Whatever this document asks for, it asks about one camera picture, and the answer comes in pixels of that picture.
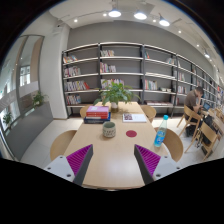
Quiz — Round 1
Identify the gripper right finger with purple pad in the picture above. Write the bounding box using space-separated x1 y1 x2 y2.
134 145 181 185

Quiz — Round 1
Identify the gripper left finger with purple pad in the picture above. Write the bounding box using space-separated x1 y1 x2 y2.
44 144 93 186

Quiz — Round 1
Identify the clear water bottle blue label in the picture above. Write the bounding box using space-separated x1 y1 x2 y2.
154 115 168 147

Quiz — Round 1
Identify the wooden chair front left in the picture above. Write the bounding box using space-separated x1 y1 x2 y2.
50 130 76 160

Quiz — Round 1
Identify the wooden chair front right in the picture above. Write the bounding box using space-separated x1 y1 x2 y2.
163 129 183 162

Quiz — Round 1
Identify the round red coaster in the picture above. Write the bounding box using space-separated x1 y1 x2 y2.
126 130 137 137

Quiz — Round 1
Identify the dark blue bottom book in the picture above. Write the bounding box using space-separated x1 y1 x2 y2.
84 112 111 124

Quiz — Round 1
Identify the green patterned ceramic cup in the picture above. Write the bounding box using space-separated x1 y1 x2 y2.
103 121 116 138

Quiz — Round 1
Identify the wooden chair back right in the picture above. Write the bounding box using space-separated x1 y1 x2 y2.
141 105 156 122

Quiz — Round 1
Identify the open magazine on table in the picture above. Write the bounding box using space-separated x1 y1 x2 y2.
123 113 147 123

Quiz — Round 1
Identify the wooden chair back left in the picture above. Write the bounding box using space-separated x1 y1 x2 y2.
80 105 89 118

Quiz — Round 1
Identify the red middle book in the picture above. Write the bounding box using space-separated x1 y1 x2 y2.
86 112 109 119

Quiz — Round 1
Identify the pink top book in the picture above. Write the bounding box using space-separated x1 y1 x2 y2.
86 106 109 114

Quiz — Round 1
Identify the wooden chair of person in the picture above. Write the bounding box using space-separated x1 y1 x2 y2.
180 106 201 136

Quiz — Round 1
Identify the wooden chair far right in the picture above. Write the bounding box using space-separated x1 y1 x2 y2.
198 122 218 159

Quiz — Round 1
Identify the potted plant by window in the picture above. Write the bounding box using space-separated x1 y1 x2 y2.
32 91 48 108

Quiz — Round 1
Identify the seated person brown shirt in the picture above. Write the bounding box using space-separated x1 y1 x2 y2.
184 86 204 137

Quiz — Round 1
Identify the potted plant lower left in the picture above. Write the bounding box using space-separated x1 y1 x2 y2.
3 112 13 129

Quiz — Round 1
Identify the laptop on far table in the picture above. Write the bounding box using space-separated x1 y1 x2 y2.
203 102 211 111

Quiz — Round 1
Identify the potted green plant on table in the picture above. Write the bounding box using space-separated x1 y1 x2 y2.
93 82 140 112

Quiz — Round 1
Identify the grey wall bookshelf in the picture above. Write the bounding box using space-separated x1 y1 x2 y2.
62 42 224 116

